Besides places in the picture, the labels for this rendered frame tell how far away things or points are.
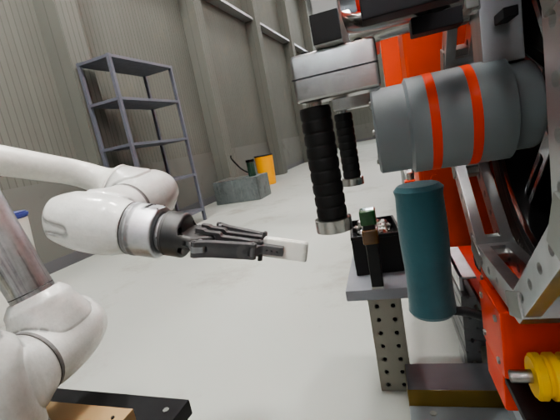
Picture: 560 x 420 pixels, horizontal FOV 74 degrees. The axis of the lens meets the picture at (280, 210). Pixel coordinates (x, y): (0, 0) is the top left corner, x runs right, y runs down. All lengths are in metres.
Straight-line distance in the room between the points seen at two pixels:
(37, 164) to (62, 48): 4.03
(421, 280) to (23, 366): 0.79
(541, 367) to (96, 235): 0.64
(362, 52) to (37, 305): 0.87
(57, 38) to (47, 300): 4.08
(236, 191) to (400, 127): 5.70
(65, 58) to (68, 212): 4.18
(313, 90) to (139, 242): 0.36
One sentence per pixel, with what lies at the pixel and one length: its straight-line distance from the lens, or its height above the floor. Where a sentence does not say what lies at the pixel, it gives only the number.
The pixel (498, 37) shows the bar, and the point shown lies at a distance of 0.61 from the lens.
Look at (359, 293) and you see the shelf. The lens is 1.01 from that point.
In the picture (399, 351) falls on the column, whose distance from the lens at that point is 1.32.
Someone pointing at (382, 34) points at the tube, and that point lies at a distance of 0.64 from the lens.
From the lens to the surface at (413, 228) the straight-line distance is 0.71.
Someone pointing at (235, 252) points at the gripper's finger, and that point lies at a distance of 0.56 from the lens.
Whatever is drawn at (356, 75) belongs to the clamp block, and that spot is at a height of 0.92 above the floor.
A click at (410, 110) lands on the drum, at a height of 0.87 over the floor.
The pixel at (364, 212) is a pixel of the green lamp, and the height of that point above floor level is 0.65.
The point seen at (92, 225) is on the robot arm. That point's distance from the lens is 0.65.
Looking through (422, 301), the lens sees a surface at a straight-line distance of 0.77.
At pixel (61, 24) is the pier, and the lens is 4.88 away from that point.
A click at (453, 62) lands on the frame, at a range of 0.85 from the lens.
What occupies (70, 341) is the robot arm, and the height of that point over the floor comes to 0.51.
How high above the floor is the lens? 0.87
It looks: 10 degrees down
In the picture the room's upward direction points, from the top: 11 degrees counter-clockwise
